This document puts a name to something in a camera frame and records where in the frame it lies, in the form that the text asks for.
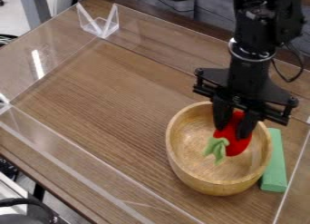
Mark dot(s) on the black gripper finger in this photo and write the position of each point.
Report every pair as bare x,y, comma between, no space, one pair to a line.
247,123
222,112

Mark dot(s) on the grey post top left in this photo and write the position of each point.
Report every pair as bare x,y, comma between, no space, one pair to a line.
36,12

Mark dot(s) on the clear acrylic enclosure wall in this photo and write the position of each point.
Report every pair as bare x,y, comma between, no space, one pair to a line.
88,103

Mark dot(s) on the red plush strawberry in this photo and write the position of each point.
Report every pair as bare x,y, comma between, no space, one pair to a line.
223,143

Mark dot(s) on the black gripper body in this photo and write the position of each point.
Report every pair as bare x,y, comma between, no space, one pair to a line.
245,85

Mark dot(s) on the black table leg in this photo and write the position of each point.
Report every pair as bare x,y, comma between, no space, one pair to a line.
39,192

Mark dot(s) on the clear acrylic corner bracket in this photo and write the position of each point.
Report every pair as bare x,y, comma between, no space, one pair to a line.
102,27

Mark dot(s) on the green rectangular block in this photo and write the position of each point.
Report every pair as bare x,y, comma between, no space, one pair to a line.
274,179

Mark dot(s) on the wooden bowl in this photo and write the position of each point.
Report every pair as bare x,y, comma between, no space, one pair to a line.
187,134

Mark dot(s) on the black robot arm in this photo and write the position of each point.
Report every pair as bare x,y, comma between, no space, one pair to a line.
268,24

